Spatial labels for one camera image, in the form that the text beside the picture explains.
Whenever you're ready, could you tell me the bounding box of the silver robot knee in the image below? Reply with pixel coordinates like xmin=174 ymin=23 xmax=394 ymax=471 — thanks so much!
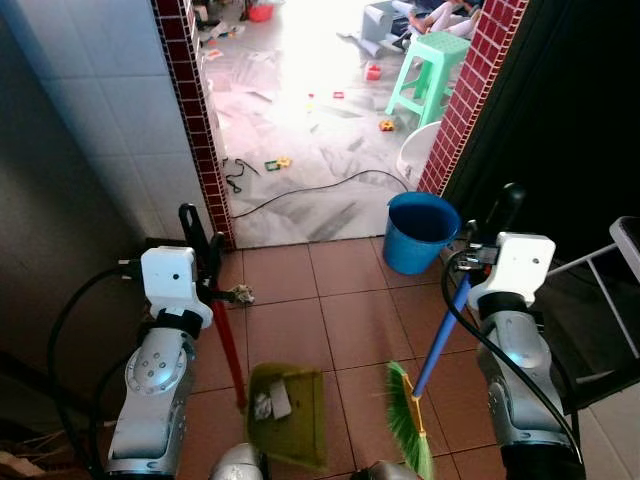
xmin=208 ymin=443 xmax=266 ymax=480
xmin=350 ymin=460 xmax=421 ymax=480

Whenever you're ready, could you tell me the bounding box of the green dustpan with red handle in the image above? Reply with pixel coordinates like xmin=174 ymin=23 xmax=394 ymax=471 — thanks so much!
xmin=208 ymin=290 xmax=329 ymax=471

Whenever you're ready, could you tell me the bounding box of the white paper scrap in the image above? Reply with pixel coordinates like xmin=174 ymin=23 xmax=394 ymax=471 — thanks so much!
xmin=252 ymin=380 xmax=293 ymax=421

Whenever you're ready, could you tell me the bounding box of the green plastic stool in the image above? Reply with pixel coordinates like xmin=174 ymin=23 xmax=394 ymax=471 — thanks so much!
xmin=386 ymin=31 xmax=471 ymax=129

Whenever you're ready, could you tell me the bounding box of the silver right robot knee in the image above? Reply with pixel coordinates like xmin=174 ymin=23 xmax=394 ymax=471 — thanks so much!
xmin=350 ymin=460 xmax=421 ymax=480

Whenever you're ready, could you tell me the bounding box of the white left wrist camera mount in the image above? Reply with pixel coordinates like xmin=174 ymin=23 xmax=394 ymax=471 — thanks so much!
xmin=140 ymin=246 xmax=215 ymax=329

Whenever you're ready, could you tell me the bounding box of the white metal rack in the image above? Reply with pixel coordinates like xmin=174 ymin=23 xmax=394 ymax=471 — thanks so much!
xmin=545 ymin=215 xmax=640 ymax=361

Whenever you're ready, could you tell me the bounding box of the blue plastic bucket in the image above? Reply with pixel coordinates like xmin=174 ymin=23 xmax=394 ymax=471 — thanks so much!
xmin=384 ymin=191 xmax=462 ymax=276

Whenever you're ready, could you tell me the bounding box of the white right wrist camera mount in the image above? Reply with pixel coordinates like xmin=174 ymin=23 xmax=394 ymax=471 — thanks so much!
xmin=468 ymin=234 xmax=557 ymax=309

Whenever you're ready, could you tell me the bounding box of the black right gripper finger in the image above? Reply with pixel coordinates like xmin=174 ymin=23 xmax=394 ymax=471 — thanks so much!
xmin=487 ymin=183 xmax=527 ymax=241

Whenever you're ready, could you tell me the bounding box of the short coiled black cable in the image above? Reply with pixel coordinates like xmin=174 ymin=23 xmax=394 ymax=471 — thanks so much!
xmin=222 ymin=157 xmax=261 ymax=196

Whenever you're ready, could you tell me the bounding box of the sitting person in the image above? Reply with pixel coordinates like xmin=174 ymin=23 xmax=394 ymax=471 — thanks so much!
xmin=405 ymin=0 xmax=486 ymax=39

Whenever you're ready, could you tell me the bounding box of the long black floor cable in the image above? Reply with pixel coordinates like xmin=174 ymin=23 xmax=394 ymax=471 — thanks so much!
xmin=230 ymin=168 xmax=411 ymax=219

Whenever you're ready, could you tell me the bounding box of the green broom with blue handle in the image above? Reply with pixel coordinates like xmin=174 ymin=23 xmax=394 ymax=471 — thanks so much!
xmin=385 ymin=272 xmax=473 ymax=480

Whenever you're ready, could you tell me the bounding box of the white plastic chair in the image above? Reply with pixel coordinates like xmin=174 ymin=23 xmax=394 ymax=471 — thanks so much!
xmin=397 ymin=121 xmax=443 ymax=186

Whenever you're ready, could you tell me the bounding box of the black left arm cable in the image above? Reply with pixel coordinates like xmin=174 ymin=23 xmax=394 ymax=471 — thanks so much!
xmin=45 ymin=262 xmax=146 ymax=471

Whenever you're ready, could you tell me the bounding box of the silver left robot knee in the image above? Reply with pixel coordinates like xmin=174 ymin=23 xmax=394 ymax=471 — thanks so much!
xmin=208 ymin=443 xmax=266 ymax=480

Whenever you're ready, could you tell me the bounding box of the grey box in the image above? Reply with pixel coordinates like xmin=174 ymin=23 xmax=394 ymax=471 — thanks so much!
xmin=358 ymin=3 xmax=409 ymax=56

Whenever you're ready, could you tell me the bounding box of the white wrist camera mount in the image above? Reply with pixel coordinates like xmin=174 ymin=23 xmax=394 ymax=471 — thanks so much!
xmin=140 ymin=246 xmax=215 ymax=329
xmin=468 ymin=234 xmax=557 ymax=309

